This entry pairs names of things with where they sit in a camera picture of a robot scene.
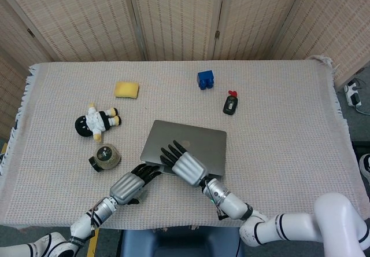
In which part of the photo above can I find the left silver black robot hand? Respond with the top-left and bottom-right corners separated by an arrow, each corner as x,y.
109,164 -> 162,206

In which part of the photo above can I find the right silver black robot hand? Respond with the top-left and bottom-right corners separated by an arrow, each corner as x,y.
160,140 -> 208,188

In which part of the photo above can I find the silver laptop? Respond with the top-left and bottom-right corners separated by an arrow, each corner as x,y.
139,119 -> 227,177

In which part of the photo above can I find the glass jar with black lid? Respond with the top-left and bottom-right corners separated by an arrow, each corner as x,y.
88,143 -> 121,173

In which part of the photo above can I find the black white plush doll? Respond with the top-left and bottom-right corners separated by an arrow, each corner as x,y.
74,102 -> 122,143

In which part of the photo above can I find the black bottle with red cap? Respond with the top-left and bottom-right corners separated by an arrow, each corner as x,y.
222,90 -> 239,116

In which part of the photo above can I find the beige woven tablecloth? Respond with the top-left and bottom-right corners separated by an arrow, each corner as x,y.
0,54 -> 365,231

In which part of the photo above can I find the blue toy block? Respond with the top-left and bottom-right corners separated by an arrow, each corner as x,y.
197,70 -> 215,91

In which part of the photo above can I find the yellow sponge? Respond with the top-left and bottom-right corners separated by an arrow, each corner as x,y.
114,81 -> 140,99

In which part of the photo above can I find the woven folding screen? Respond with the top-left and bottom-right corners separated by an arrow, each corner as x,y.
0,0 -> 370,142

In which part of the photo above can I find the black white shoe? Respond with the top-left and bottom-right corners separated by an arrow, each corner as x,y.
358,153 -> 370,187

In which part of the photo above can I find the white power strip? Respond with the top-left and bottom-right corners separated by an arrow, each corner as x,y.
343,79 -> 362,108

